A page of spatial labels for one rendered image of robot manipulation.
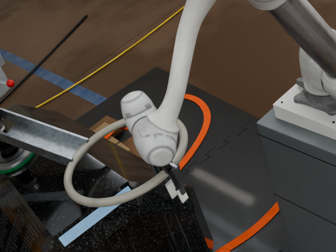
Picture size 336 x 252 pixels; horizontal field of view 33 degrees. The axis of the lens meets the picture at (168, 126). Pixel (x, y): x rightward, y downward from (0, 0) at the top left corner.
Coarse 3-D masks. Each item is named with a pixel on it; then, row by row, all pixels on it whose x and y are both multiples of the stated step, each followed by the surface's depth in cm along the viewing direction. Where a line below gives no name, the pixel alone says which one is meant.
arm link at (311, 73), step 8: (304, 56) 196; (304, 64) 198; (312, 64) 194; (304, 72) 201; (312, 72) 196; (320, 72) 192; (304, 80) 204; (312, 80) 198; (320, 80) 193; (312, 88) 203; (320, 88) 197
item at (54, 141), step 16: (0, 112) 239; (16, 128) 236; (32, 128) 235; (48, 128) 230; (16, 144) 228; (32, 144) 223; (48, 144) 228; (64, 144) 228; (80, 144) 227; (64, 160) 219
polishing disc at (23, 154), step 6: (18, 150) 246; (24, 150) 245; (0, 156) 247; (12, 156) 244; (18, 156) 242; (24, 156) 241; (0, 162) 243; (6, 162) 242; (12, 162) 240; (18, 162) 240; (0, 168) 240; (6, 168) 239
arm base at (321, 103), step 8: (296, 80) 218; (304, 88) 209; (296, 96) 213; (304, 96) 211; (312, 96) 206; (320, 96) 204; (328, 96) 203; (304, 104) 211; (312, 104) 208; (320, 104) 205; (328, 104) 204; (328, 112) 202
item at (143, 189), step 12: (120, 120) 227; (96, 132) 227; (108, 132) 227; (180, 132) 205; (84, 144) 223; (180, 144) 199; (72, 156) 219; (180, 156) 195; (72, 168) 215; (156, 180) 189; (72, 192) 201; (132, 192) 188; (144, 192) 188; (84, 204) 195; (96, 204) 192; (108, 204) 190
